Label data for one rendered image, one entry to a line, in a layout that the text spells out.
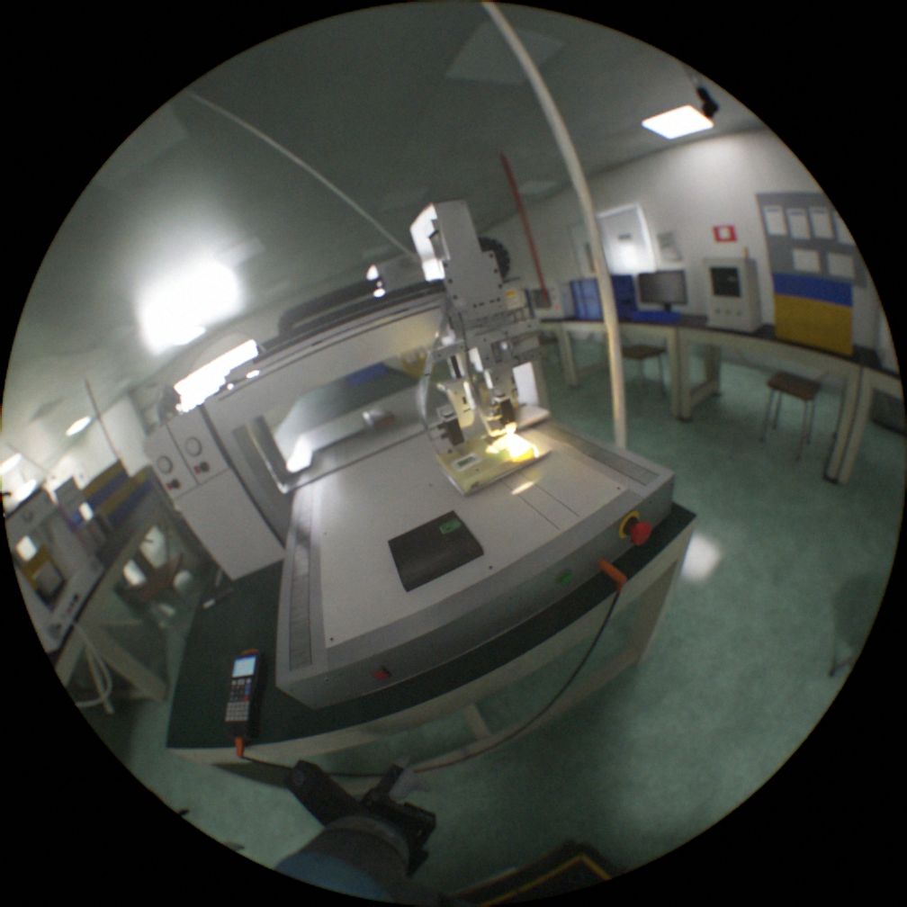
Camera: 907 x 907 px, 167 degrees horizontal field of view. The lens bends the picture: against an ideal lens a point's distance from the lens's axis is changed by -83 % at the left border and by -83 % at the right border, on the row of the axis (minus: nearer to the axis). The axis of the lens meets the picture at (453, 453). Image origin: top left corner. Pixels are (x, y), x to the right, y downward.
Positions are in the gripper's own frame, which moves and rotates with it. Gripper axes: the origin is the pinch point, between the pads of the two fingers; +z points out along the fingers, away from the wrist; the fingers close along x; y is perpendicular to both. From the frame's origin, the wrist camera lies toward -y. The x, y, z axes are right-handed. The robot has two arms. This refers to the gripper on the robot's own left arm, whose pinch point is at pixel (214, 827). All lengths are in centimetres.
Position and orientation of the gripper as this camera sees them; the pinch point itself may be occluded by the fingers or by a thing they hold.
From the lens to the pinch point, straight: 77.7
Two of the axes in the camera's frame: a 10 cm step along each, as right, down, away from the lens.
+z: 2.2, 6.0, 7.7
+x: 9.7, -1.9, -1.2
